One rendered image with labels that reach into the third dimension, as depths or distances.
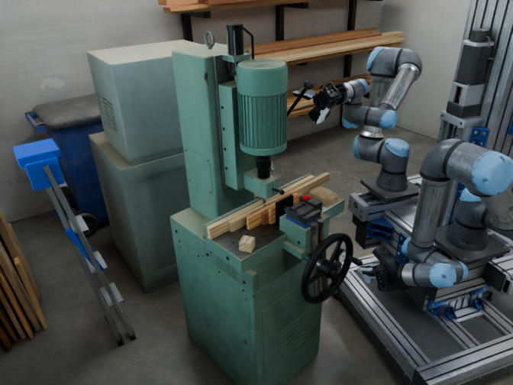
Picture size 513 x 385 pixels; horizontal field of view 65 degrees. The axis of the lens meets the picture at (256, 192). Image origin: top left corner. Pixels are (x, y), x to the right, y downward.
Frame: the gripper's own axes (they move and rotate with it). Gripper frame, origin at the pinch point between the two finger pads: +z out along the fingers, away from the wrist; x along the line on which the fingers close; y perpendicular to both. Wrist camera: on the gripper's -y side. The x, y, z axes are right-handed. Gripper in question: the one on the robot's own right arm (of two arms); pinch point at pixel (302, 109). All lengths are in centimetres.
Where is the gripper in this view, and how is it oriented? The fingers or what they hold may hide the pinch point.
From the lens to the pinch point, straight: 151.5
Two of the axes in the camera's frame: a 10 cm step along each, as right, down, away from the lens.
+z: -7.3, 3.5, -5.8
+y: 4.0, -4.8, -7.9
